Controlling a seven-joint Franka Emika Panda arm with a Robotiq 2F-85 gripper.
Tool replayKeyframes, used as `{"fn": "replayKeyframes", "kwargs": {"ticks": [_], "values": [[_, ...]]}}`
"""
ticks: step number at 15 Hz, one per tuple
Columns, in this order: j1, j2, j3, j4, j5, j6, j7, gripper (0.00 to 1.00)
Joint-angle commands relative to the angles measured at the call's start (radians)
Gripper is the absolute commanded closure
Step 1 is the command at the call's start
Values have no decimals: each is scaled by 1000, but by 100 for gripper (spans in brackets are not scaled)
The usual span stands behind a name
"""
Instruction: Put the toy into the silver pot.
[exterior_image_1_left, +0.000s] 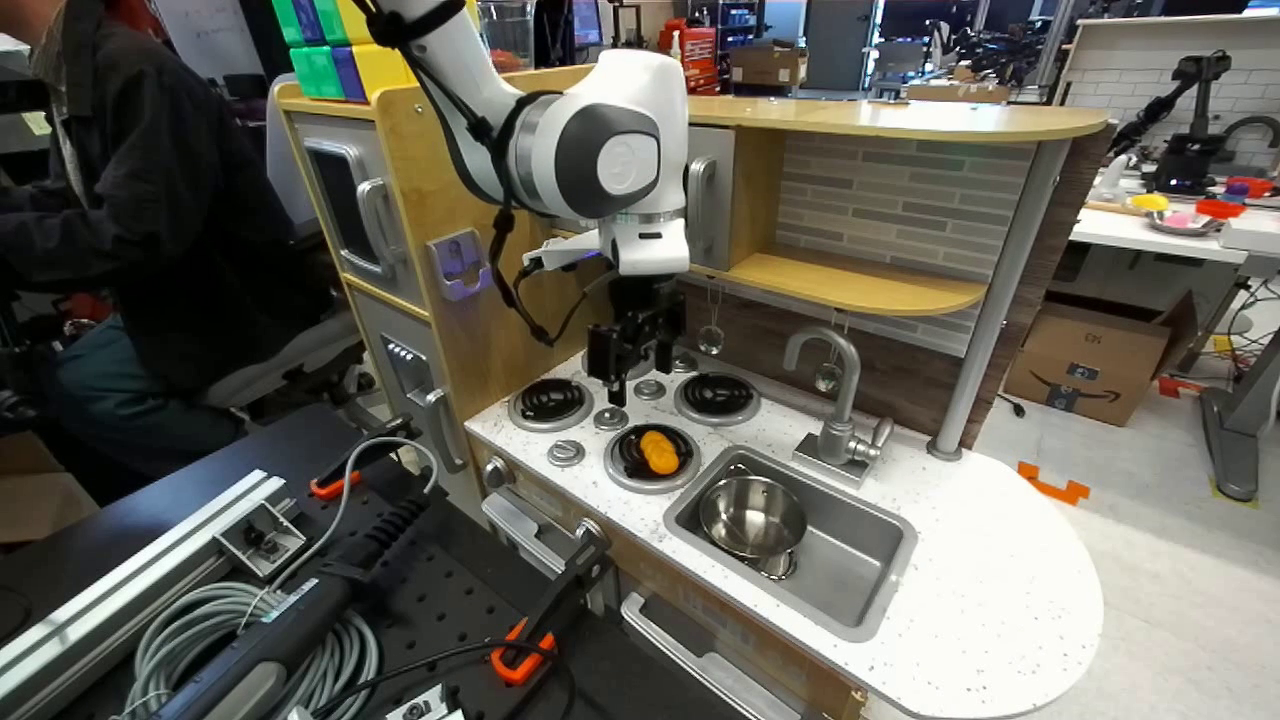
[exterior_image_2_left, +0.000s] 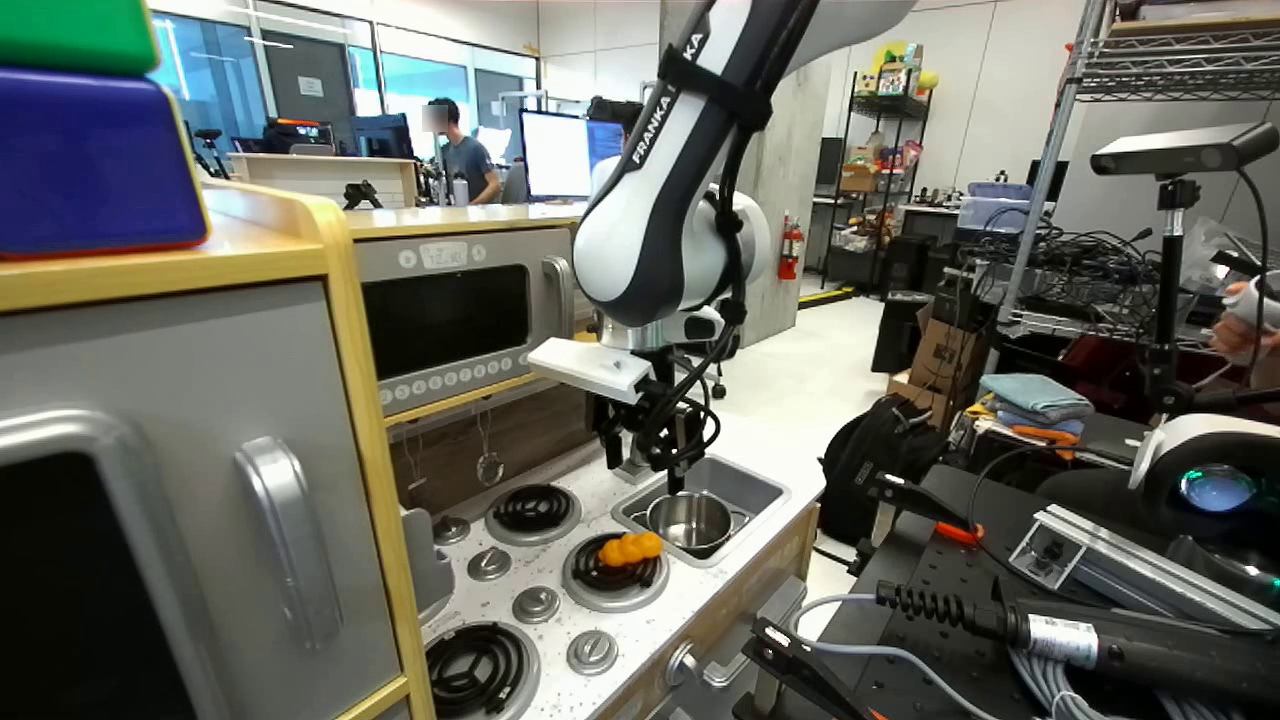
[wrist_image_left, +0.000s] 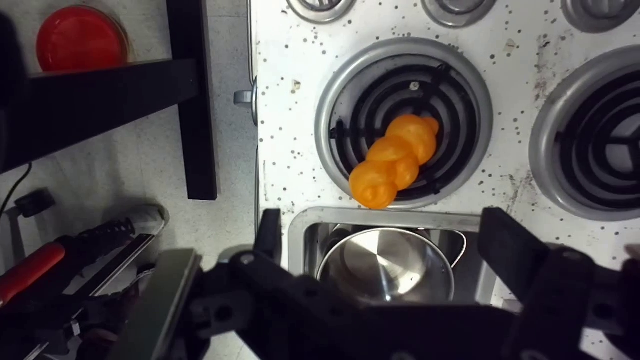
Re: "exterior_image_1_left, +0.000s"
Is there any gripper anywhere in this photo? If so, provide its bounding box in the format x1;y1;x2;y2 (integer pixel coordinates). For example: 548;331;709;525
586;274;687;408

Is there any toy stove burner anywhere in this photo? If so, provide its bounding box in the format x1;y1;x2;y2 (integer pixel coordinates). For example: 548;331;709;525
603;421;704;496
674;371;762;429
508;377;595;433

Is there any orange toy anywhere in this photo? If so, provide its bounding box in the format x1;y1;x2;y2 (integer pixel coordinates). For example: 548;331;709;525
638;429;682;478

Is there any purple toy phone holder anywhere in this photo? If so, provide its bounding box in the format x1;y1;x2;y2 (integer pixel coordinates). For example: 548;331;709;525
427;229;494;304

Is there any silver pot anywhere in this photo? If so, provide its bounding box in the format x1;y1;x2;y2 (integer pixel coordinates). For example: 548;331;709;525
697;474;809;582

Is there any wooden toy kitchen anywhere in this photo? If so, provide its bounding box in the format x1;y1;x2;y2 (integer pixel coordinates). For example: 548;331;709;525
272;65;1111;720

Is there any toy microwave door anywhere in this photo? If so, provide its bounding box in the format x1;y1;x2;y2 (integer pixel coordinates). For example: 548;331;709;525
300;135;403;283

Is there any silver plate with pink toy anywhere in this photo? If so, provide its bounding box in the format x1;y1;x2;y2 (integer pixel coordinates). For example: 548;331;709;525
1145;207;1227;239

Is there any hanging clear utensil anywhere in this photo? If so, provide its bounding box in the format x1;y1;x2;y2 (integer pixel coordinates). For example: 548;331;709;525
813;318;847;395
698;283;726;357

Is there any grey cabinet door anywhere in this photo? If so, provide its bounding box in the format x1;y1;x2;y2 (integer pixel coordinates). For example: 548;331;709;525
686;125;737;272

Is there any silver tap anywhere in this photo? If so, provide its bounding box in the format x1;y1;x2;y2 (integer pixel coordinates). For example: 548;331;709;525
782;326;896;491

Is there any orange black clamp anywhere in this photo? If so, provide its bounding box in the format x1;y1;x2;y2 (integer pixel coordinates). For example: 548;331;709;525
488;518;613;688
307;413;423;502

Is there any silver sink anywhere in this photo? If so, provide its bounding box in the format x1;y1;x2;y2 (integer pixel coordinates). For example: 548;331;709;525
663;444;919;644

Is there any red cabinet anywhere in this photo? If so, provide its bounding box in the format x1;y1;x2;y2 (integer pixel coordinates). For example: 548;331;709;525
657;17;722;97

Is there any plain cardboard box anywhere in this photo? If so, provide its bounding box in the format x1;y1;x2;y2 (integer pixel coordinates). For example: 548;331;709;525
729;41;810;90

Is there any stack of coloured blocks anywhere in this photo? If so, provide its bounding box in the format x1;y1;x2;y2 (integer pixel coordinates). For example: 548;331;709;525
271;0;419;105

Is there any large black clamp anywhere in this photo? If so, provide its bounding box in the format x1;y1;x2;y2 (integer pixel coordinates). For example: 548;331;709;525
150;488;433;720

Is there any cardboard box with black print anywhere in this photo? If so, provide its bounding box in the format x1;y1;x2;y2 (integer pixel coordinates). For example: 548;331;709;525
1002;289;1200;429

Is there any person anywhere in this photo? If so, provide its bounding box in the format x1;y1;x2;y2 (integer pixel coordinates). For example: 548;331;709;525
0;0;343;493

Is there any white table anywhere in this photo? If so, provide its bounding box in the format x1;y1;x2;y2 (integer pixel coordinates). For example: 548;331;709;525
1068;196;1280;503

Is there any white brick panel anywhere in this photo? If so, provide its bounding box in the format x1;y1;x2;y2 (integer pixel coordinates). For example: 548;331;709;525
1053;11;1280;173

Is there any cabinet door handle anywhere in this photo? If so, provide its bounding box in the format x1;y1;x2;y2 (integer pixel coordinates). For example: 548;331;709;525
689;156;717;257

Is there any oven door handle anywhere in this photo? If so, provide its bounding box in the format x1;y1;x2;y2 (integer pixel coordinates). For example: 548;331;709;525
481;489;613;583

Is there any microwave door handle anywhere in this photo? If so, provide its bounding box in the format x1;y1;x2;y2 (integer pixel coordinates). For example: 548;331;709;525
357;177;407;267

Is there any drawer handle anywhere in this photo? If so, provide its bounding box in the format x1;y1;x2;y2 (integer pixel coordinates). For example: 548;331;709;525
620;591;801;720

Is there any black cable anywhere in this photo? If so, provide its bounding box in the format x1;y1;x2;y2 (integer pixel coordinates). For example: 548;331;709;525
338;638;579;720

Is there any orange floor bracket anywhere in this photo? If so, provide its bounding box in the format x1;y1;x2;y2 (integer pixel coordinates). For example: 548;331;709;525
1016;460;1092;507

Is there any coil of grey cable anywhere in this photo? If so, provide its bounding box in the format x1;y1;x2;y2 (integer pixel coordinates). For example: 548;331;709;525
118;581;383;720

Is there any aluminium rail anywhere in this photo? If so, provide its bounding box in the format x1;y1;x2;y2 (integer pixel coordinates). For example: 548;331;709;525
0;469;306;720

